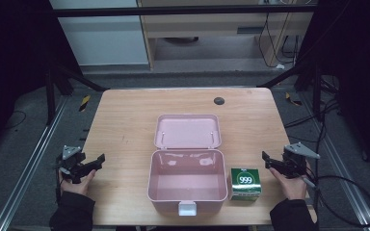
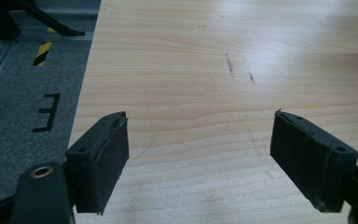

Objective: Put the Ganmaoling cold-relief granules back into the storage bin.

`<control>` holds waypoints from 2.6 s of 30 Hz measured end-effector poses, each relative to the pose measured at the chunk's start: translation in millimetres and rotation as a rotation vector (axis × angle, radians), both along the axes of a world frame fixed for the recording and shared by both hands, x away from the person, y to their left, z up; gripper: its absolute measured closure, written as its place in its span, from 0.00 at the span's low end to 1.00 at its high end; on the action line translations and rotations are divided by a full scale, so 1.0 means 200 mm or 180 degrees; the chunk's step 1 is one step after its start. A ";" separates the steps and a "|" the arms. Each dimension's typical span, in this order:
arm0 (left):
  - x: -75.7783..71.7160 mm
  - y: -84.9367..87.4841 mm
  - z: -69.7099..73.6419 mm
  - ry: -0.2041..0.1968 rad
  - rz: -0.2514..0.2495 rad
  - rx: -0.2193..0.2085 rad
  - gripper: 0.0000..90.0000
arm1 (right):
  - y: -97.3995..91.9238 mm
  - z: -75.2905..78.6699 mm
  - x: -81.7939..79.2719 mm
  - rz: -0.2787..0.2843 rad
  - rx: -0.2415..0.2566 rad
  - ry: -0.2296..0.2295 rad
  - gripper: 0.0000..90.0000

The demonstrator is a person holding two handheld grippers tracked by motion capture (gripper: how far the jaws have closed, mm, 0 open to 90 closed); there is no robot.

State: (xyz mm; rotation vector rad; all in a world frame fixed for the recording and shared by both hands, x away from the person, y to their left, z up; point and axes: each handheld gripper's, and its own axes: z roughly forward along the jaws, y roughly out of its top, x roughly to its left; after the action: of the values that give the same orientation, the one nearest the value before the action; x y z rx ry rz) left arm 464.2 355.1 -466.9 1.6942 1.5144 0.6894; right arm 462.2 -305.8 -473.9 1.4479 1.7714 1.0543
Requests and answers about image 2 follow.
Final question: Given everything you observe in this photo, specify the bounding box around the yellow black hazard tape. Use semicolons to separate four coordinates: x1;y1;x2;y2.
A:
32;41;53;67

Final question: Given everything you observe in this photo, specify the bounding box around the black stand leg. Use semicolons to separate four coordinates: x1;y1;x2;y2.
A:
0;0;87;41

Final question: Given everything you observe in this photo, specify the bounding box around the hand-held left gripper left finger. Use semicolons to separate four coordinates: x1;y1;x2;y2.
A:
63;111;131;216

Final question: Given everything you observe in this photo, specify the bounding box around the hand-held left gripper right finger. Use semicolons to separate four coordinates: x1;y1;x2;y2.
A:
269;109;358;214

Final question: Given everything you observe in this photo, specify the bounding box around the black tape floor marking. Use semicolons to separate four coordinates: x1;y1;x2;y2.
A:
32;92;62;133

